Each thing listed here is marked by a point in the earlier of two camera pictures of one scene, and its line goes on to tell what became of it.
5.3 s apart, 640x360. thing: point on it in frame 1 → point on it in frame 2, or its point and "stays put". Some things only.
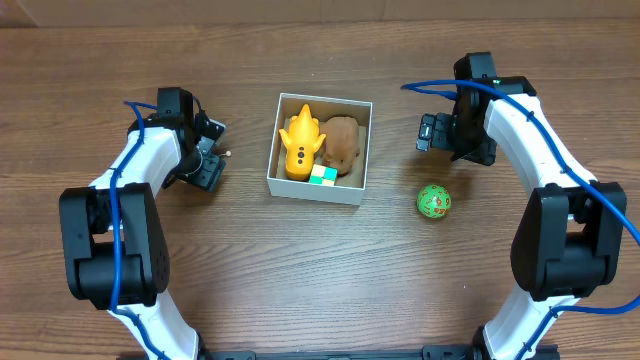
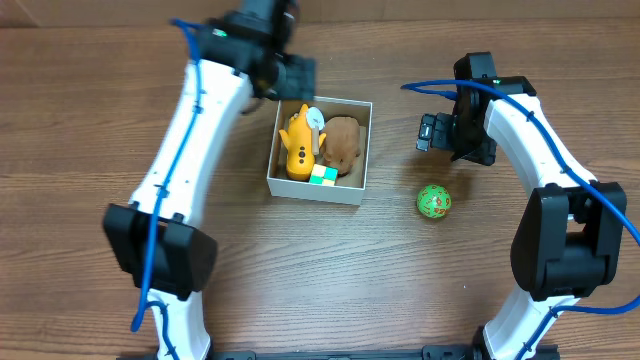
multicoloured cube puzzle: [323, 175] stays put
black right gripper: [451, 134] stays put
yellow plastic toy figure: [302, 138] stays put
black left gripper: [211, 150] → [298, 76]
